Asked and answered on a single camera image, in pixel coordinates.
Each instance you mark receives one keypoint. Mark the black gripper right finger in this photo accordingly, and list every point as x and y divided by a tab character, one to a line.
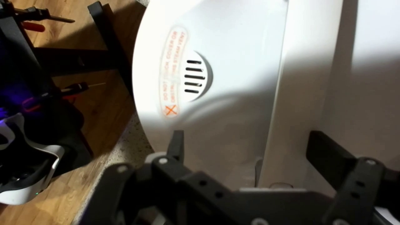
331	161

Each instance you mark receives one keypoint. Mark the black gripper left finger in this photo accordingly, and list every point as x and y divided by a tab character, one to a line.
175	148

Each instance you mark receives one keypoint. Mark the white rice cooker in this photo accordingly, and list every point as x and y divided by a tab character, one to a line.
340	74

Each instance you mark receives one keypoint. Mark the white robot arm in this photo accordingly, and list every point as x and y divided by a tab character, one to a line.
20	158

